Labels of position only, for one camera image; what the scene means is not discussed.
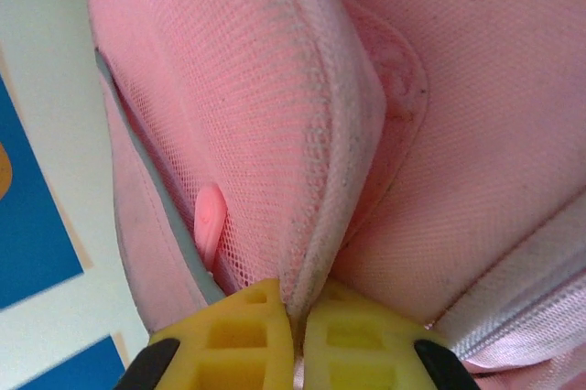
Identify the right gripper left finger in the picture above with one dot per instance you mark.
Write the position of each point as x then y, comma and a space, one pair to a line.
238, 353

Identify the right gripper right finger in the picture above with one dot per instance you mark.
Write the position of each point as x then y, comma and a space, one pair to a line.
357, 353

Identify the pink backpack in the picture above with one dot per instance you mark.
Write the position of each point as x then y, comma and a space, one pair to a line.
458, 133

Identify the blue floral wall panel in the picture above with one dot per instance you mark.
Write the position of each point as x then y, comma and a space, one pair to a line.
32, 225

